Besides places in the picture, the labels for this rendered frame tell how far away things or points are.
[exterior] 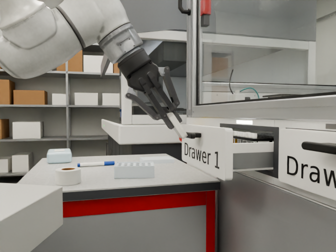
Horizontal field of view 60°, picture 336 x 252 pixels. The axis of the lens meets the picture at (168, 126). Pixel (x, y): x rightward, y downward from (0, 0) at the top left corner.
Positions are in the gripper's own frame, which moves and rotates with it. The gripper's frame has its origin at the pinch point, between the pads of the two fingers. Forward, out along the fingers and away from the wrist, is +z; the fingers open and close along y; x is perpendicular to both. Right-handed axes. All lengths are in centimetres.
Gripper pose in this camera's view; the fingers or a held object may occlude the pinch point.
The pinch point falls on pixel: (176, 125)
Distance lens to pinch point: 72.3
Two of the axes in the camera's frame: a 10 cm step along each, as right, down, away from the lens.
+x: -2.7, -0.4, 9.6
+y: 7.9, -5.8, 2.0
